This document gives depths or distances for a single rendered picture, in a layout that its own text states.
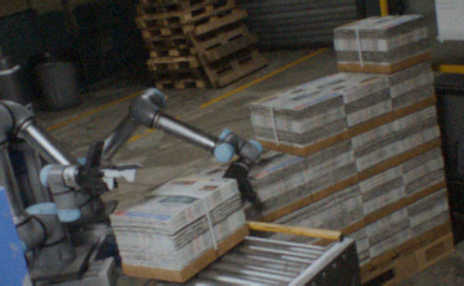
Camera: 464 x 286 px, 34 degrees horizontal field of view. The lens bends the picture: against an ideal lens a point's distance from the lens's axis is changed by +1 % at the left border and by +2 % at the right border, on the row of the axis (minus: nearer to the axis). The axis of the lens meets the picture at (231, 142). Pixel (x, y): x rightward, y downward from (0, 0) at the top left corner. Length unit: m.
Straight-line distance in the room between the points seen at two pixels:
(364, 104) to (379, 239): 0.69
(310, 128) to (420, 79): 0.72
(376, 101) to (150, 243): 1.58
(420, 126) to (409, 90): 0.21
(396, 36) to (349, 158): 0.64
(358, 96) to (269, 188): 0.65
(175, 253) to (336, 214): 1.31
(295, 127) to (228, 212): 0.87
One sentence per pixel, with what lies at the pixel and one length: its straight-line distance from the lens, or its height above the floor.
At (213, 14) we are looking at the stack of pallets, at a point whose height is 0.86.
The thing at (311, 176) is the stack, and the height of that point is 0.73.
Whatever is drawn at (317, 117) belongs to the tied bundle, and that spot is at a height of 0.99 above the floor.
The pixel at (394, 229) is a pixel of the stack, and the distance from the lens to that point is 3.91.
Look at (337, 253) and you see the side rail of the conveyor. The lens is 2.53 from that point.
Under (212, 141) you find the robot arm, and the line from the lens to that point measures 3.06.
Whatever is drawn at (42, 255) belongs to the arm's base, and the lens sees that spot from 2.87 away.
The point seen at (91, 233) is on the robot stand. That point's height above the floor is 0.75.
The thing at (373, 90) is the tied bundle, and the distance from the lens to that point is 3.67.
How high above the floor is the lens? 1.88
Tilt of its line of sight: 16 degrees down
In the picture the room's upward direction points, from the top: 11 degrees counter-clockwise
